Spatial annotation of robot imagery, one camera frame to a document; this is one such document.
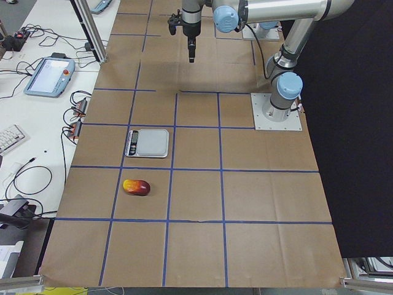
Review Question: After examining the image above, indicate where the orange black usb hub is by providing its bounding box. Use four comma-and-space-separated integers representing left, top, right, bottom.
72, 98, 88, 117

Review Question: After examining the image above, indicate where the silver digital kitchen scale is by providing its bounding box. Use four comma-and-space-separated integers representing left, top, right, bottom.
125, 129, 169, 158

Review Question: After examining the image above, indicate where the red yellow mango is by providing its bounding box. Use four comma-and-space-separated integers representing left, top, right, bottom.
123, 179, 150, 196

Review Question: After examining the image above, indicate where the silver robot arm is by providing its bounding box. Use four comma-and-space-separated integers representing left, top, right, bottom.
168, 0, 354, 92

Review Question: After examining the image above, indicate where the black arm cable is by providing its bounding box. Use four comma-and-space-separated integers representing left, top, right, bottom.
244, 23, 271, 81

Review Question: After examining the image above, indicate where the aluminium frame post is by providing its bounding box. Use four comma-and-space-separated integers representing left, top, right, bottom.
70, 0, 107, 64

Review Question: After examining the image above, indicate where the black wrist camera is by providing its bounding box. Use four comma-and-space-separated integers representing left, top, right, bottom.
168, 10, 184, 36

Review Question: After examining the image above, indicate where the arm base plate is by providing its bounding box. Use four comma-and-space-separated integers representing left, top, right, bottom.
251, 93, 302, 132

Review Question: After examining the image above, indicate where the white keyboard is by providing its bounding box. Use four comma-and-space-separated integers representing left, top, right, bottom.
1, 124, 29, 156

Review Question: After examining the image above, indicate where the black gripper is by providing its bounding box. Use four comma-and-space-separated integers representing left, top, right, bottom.
183, 22, 201, 63

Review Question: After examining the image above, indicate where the blue teach pendant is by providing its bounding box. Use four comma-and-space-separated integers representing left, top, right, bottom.
23, 57, 76, 98
90, 0, 112, 15

